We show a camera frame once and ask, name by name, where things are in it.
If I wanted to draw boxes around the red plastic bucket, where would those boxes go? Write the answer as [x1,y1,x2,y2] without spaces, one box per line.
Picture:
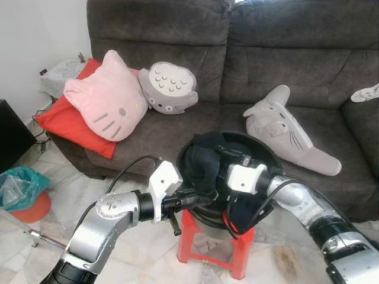
[11,191,53,224]

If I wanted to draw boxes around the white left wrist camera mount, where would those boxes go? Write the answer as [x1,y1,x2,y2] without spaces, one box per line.
[147,161,183,222]

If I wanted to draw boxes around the teal plastic bin bag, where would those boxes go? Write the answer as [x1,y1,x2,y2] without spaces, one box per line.
[0,167,51,212]

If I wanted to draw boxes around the round grey Totoro cushion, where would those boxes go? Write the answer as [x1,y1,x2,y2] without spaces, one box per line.
[138,62,199,115]

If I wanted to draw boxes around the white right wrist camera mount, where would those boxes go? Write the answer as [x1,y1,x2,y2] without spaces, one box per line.
[227,164,268,195]

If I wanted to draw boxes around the red square pillow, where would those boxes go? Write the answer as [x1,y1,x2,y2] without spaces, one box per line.
[34,58,140,160]

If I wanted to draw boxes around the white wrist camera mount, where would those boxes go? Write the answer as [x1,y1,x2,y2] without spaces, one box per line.
[147,161,183,222]
[227,164,268,195]

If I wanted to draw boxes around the pink cat face pillow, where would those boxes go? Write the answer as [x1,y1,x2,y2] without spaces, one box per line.
[63,50,149,143]

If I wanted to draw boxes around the white and grey cloth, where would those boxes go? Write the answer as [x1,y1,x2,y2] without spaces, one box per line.
[351,83,379,102]

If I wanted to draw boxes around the white speckled side table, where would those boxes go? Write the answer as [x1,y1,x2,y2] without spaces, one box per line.
[40,57,83,98]

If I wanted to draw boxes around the long grey Totoro plush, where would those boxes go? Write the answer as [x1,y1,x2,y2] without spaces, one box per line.
[243,85,343,177]

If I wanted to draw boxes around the dark grey fabric sofa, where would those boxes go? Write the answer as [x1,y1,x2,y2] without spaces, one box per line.
[47,0,379,222]

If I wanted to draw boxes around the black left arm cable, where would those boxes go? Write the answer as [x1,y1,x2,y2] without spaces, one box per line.
[104,155,162,196]

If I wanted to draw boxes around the red plastic stool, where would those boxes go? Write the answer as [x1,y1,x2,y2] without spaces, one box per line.
[176,210,255,280]

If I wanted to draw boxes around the round black laundry basket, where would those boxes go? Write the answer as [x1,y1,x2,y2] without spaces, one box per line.
[176,131,284,230]

